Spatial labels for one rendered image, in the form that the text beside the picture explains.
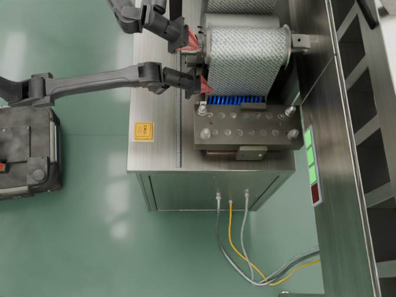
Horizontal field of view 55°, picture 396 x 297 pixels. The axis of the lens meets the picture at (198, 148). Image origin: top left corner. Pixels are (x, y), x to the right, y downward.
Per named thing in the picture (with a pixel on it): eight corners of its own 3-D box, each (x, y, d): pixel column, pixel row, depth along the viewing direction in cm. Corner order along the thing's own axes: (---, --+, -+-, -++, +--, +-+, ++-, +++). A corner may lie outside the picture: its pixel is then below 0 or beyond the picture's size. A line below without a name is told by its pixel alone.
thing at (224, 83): (205, 95, 145) (208, 69, 128) (266, 96, 147) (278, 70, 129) (205, 96, 145) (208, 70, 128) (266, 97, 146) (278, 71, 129)
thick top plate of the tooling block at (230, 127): (193, 111, 148) (194, 104, 142) (294, 112, 150) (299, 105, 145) (193, 149, 142) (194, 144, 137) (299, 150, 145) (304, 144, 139)
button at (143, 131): (135, 124, 152) (134, 121, 150) (152, 124, 153) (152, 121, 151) (134, 140, 150) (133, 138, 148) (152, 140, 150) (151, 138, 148)
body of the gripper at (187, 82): (189, 100, 137) (171, 95, 134) (188, 76, 141) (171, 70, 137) (198, 93, 132) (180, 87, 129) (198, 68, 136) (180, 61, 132)
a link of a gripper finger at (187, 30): (190, 62, 125) (168, 50, 118) (190, 42, 127) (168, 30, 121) (205, 53, 120) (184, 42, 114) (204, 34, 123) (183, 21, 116)
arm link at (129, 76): (29, 104, 124) (27, 73, 127) (37, 109, 130) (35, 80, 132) (159, 84, 123) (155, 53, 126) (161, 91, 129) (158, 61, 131)
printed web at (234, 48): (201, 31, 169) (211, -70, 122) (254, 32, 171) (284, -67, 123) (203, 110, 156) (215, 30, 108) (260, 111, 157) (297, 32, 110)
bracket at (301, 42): (290, 36, 126) (291, 33, 124) (307, 37, 126) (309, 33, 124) (291, 49, 124) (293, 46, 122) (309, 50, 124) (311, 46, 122)
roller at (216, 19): (203, 27, 144) (205, 5, 133) (270, 29, 146) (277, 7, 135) (204, 54, 140) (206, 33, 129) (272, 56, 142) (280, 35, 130)
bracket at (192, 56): (184, 83, 160) (185, 39, 132) (199, 84, 160) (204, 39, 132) (184, 94, 158) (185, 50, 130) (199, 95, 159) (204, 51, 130)
